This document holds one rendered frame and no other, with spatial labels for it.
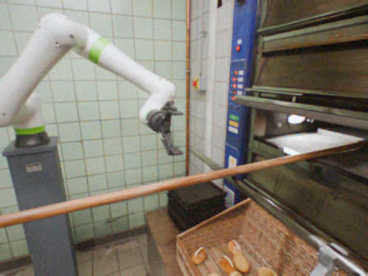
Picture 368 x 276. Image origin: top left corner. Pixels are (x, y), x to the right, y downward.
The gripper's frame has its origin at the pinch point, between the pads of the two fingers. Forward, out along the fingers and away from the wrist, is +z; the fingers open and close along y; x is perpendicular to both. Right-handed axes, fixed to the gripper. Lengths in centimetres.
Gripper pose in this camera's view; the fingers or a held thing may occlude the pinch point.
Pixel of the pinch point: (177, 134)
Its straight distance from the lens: 73.1
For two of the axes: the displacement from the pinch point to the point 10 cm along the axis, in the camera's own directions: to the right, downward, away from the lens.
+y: 0.0, 9.6, 2.9
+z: 3.8, 2.7, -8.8
